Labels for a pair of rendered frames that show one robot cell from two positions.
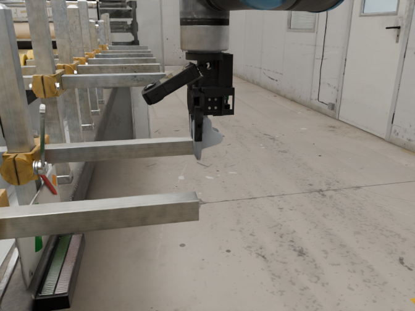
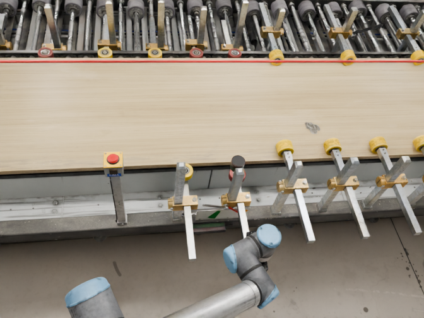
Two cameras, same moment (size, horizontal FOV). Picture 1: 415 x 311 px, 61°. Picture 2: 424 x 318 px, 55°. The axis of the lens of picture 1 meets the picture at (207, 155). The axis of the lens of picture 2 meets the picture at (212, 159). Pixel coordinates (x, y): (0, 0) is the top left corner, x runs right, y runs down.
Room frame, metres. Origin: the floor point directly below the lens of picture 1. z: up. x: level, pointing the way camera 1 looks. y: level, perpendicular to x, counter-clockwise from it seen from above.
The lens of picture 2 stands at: (0.36, -0.63, 2.52)
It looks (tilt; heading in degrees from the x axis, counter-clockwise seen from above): 55 degrees down; 84
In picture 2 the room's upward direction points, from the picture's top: 11 degrees clockwise
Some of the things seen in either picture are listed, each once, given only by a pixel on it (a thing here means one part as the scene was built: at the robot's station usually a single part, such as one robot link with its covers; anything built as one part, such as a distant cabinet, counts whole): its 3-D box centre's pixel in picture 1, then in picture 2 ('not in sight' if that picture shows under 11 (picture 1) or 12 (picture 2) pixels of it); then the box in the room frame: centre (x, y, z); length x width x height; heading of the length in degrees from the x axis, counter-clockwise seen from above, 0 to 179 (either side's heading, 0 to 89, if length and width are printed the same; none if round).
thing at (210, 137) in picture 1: (207, 139); not in sight; (0.67, 0.00, 0.86); 0.06 x 0.03 x 0.09; 101
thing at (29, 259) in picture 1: (43, 216); (223, 214); (0.56, 0.29, 0.75); 0.26 x 0.01 x 0.10; 11
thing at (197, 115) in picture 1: (197, 118); not in sight; (0.66, 0.02, 0.91); 0.05 x 0.02 x 0.09; 11
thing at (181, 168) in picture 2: not in sight; (178, 194); (0.34, 0.28, 0.93); 0.03 x 0.03 x 0.48; 11
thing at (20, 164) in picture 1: (26, 158); (235, 199); (0.60, 0.33, 0.85); 0.13 x 0.06 x 0.05; 11
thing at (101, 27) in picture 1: (104, 60); not in sight; (2.30, 0.65, 0.87); 0.03 x 0.03 x 0.48; 11
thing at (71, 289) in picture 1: (66, 262); (212, 228); (0.52, 0.25, 0.68); 0.22 x 0.05 x 0.05; 11
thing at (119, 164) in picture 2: not in sight; (113, 164); (0.08, 0.23, 1.18); 0.07 x 0.07 x 0.08; 11
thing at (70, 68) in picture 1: (68, 71); (342, 183); (1.09, 0.42, 0.95); 0.13 x 0.06 x 0.05; 11
